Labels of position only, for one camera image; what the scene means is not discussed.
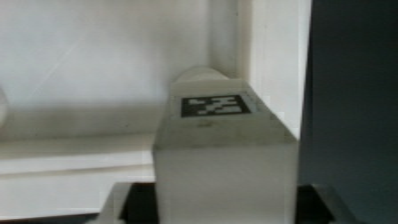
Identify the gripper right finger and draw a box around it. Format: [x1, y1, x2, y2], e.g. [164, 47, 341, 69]
[295, 184, 363, 224]

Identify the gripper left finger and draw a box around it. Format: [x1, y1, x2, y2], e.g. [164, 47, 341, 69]
[96, 182, 160, 224]

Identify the white leg with marker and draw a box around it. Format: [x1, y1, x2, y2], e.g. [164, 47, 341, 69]
[153, 67, 299, 224]

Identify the white square tabletop part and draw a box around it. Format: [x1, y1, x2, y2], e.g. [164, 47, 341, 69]
[0, 0, 315, 221]

